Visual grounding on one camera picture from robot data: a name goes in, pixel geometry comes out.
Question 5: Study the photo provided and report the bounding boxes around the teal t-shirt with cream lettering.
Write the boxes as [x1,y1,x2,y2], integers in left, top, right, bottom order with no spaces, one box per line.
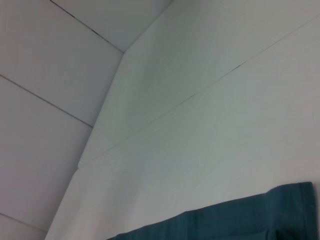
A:
[105,181,320,240]

